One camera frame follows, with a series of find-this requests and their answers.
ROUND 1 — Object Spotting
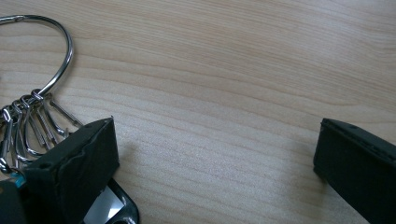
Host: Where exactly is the teal key tag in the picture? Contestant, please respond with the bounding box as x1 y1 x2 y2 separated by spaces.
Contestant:
9 172 28 189

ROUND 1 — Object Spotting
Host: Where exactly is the black key tag clear window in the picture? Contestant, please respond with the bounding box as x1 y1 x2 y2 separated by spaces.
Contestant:
81 177 140 224

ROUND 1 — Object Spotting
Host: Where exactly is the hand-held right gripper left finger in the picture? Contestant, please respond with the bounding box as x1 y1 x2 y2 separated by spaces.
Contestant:
22 116 120 224

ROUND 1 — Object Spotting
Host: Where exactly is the large metal key ring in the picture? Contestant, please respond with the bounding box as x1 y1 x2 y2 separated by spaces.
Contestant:
0 14 75 98

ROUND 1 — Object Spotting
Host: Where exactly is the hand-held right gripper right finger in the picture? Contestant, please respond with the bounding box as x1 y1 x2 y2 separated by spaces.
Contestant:
313 118 396 224

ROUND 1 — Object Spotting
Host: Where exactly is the bunch of metal clip hooks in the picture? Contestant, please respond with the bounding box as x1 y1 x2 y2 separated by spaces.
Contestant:
0 89 84 175

